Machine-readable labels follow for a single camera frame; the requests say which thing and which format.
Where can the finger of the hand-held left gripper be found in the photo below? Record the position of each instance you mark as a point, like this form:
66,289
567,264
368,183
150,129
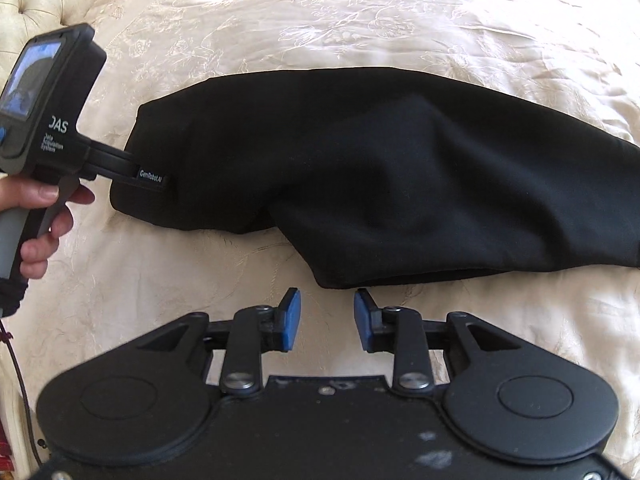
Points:
150,176

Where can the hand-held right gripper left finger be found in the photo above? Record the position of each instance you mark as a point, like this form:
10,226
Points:
293,317

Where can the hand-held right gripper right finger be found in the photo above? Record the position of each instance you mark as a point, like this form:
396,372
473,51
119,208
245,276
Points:
361,320

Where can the black pants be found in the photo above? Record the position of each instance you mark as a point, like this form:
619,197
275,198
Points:
380,175

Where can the person's left hand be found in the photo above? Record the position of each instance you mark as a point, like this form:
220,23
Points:
30,195

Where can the cream embroidered bedspread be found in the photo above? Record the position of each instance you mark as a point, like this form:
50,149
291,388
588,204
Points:
350,20

